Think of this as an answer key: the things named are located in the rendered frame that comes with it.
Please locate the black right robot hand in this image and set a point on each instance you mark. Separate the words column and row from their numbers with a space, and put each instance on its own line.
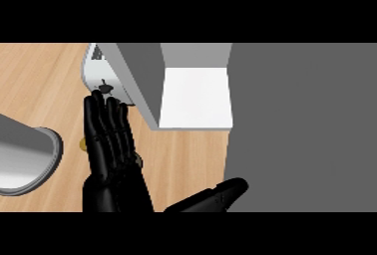
column 220, row 196

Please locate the white appliance with black knob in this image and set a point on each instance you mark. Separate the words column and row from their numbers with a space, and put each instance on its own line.
column 100, row 71

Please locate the grey open cabinet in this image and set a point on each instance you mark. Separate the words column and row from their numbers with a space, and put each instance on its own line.
column 195, row 96

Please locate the dark grey cabinet door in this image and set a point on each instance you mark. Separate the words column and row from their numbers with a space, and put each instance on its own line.
column 303, row 132

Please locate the grey round metal container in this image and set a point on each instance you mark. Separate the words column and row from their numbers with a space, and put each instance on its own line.
column 23, row 156

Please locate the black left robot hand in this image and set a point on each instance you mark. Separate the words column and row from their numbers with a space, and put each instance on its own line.
column 105, row 149

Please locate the yellowish wine bottle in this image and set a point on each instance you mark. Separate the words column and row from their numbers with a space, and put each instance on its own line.
column 82, row 145

